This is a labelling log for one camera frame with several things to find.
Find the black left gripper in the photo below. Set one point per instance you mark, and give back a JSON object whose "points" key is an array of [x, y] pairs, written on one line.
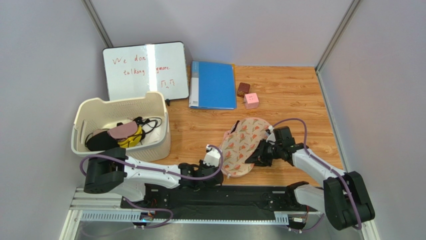
{"points": [[201, 164]]}

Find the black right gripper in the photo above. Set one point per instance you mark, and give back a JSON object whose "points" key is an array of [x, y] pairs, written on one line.
{"points": [[264, 154]]}

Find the floral pink laundry bag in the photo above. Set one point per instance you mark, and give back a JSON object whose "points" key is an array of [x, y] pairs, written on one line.
{"points": [[239, 143]]}

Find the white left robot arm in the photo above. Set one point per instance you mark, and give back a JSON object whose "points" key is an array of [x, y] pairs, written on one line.
{"points": [[113, 171]]}

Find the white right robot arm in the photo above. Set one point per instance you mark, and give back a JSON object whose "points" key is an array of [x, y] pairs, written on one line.
{"points": [[342, 196]]}

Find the pink bra in basket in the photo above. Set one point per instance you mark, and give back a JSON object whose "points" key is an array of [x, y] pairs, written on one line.
{"points": [[123, 131]]}

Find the black bra in basket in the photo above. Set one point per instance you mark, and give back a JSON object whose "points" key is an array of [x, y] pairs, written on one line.
{"points": [[101, 141]]}

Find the cream plastic laundry basket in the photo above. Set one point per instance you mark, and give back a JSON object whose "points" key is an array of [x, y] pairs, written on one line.
{"points": [[96, 113]]}

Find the pink small cube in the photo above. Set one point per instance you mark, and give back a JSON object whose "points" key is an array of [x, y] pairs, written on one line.
{"points": [[251, 101]]}

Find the dark red small box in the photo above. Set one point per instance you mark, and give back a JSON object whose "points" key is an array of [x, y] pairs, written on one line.
{"points": [[243, 89]]}

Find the yellow garment in basket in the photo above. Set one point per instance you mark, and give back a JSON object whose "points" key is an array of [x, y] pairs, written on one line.
{"points": [[134, 139]]}

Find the blue document folder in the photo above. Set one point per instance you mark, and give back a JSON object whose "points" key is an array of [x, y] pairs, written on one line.
{"points": [[212, 86]]}

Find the white dry-erase board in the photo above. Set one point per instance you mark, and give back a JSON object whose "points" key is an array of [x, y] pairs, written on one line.
{"points": [[132, 71]]}

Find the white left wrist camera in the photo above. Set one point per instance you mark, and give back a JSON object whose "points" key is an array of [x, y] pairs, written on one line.
{"points": [[212, 157]]}

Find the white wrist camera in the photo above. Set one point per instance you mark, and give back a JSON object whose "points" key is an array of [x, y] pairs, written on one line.
{"points": [[212, 157], [271, 138]]}

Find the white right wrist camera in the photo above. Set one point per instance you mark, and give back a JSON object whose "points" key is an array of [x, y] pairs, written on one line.
{"points": [[271, 138]]}

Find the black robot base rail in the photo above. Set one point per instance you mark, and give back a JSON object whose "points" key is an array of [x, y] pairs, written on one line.
{"points": [[224, 204]]}

